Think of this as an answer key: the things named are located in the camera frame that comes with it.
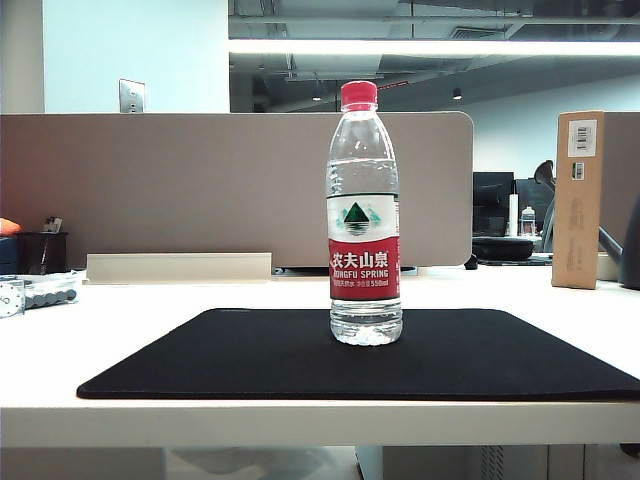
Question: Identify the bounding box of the clear plastic water bottle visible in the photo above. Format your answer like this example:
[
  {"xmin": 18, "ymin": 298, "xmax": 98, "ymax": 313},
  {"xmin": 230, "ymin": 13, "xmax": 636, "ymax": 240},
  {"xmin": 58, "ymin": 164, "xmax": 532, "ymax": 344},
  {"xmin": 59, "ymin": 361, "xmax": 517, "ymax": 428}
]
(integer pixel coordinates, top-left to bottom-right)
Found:
[{"xmin": 325, "ymin": 81, "xmax": 404, "ymax": 347}]

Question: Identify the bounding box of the black mouse pad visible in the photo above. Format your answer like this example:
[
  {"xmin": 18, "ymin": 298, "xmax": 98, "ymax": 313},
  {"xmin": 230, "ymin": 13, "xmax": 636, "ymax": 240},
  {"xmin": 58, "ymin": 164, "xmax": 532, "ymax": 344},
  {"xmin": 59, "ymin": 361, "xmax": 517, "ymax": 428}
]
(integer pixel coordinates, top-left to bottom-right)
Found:
[{"xmin": 75, "ymin": 307, "xmax": 640, "ymax": 402}]

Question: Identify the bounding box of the beige desk divider panel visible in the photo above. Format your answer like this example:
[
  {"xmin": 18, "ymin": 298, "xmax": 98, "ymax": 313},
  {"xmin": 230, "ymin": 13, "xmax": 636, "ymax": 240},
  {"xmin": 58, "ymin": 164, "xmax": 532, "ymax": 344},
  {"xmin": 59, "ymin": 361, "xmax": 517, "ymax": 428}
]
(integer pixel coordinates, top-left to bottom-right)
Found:
[{"xmin": 0, "ymin": 111, "xmax": 475, "ymax": 272}]

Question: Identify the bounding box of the black computer monitor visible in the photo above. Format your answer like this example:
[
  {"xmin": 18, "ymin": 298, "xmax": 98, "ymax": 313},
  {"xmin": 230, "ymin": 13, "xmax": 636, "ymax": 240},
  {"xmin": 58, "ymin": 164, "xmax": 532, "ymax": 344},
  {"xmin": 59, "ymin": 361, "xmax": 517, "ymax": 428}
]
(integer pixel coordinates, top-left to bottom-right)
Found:
[
  {"xmin": 514, "ymin": 178, "xmax": 556, "ymax": 236},
  {"xmin": 472, "ymin": 171, "xmax": 516, "ymax": 237}
]

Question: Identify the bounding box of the black round bowl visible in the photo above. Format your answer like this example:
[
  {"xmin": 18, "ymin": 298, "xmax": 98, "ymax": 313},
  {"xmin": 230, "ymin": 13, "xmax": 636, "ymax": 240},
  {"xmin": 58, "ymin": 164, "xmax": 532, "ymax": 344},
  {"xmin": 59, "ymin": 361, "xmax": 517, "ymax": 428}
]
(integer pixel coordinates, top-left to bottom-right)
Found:
[{"xmin": 472, "ymin": 235, "xmax": 537, "ymax": 261}]

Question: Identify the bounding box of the white linear ceiling light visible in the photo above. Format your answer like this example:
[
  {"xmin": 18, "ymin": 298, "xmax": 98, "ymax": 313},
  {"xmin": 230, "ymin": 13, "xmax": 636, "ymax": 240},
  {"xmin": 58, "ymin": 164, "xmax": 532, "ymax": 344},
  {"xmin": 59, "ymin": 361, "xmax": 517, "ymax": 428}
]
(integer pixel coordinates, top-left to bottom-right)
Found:
[{"xmin": 228, "ymin": 38, "xmax": 640, "ymax": 57}]

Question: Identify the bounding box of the grey office chair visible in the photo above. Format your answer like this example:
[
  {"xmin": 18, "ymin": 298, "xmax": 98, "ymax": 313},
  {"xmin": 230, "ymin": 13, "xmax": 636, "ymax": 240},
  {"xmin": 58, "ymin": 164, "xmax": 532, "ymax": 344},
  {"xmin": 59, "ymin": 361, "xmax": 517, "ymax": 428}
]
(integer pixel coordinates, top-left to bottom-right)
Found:
[{"xmin": 532, "ymin": 159, "xmax": 557, "ymax": 254}]

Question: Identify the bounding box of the tall brown cardboard box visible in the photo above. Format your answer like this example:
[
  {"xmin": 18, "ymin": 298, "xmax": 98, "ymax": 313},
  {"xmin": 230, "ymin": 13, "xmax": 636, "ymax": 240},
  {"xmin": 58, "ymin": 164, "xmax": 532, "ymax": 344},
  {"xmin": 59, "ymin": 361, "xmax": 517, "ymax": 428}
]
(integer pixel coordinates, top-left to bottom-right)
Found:
[{"xmin": 551, "ymin": 110, "xmax": 606, "ymax": 290}]

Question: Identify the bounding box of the dark pen holder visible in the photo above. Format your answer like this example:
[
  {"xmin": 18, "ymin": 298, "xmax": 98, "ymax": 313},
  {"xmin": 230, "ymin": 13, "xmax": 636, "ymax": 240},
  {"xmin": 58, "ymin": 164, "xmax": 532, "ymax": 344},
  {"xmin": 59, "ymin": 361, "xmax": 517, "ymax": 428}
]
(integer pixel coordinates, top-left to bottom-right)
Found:
[{"xmin": 16, "ymin": 230, "xmax": 70, "ymax": 275}]

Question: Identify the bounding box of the clear pack of batteries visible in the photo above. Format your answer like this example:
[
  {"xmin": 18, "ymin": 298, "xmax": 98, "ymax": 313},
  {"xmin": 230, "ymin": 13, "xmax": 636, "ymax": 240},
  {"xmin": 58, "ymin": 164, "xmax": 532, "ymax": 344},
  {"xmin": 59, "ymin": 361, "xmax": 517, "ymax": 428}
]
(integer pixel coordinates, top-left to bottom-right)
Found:
[{"xmin": 22, "ymin": 273, "xmax": 80, "ymax": 309}]

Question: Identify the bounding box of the dark blue object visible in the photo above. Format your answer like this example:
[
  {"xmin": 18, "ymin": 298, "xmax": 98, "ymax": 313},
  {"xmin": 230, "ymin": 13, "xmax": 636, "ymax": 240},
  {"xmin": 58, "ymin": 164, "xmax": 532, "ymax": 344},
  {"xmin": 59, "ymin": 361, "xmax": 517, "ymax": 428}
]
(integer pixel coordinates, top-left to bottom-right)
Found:
[{"xmin": 0, "ymin": 234, "xmax": 21, "ymax": 276}]

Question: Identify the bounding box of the white cable tray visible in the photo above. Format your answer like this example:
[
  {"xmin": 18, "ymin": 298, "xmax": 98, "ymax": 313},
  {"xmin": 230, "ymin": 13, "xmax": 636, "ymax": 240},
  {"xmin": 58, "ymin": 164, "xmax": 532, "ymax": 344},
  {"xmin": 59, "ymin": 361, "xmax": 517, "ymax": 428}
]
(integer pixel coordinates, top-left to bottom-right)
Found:
[{"xmin": 82, "ymin": 251, "xmax": 274, "ymax": 286}]

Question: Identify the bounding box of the silver wall switch plate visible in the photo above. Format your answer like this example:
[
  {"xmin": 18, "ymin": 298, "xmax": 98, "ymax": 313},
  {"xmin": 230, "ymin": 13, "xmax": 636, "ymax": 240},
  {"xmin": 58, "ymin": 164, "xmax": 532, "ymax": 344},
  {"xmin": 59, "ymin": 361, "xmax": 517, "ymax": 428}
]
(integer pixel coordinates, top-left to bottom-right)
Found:
[{"xmin": 118, "ymin": 78, "xmax": 147, "ymax": 113}]

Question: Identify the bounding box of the silver metal bracket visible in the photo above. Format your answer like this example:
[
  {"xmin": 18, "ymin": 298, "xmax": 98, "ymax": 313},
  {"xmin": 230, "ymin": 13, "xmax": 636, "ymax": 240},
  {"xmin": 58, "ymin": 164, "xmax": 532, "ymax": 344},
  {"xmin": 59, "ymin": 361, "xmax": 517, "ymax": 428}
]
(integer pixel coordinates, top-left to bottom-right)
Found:
[{"xmin": 0, "ymin": 278, "xmax": 25, "ymax": 319}]

